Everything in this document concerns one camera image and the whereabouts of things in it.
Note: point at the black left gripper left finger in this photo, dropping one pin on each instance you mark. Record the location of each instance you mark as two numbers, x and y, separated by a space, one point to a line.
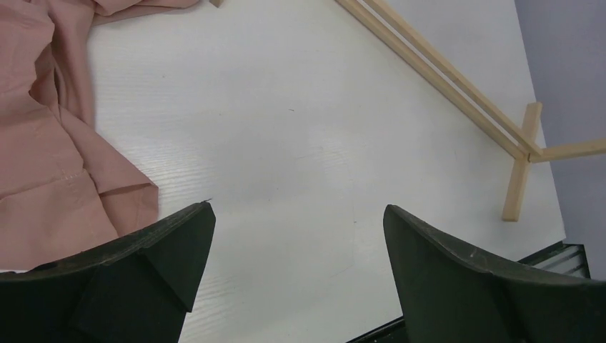
137 288

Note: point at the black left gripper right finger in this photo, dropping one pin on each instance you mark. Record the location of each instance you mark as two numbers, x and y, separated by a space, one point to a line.
452 291

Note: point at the pink shorts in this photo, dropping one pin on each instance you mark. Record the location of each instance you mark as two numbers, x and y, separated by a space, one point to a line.
64 189

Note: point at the wooden clothes rack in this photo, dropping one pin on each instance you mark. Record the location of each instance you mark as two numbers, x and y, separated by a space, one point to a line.
517 141

